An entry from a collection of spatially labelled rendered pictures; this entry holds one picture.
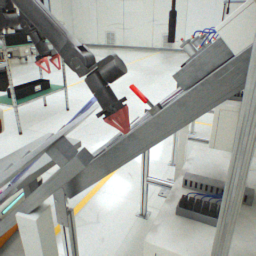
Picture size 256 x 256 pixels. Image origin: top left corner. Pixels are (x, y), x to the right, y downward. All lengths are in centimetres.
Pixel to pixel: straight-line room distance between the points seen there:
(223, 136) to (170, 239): 144
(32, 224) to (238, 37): 60
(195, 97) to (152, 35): 946
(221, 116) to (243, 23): 161
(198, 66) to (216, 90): 7
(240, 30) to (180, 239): 61
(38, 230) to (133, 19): 986
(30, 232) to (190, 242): 47
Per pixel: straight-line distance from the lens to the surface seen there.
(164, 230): 89
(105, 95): 75
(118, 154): 70
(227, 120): 212
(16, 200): 168
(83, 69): 75
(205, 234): 90
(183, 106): 58
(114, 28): 1067
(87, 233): 173
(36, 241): 70
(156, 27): 994
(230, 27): 55
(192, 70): 59
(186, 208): 91
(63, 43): 77
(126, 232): 172
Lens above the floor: 126
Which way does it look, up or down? 25 degrees down
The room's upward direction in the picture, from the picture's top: straight up
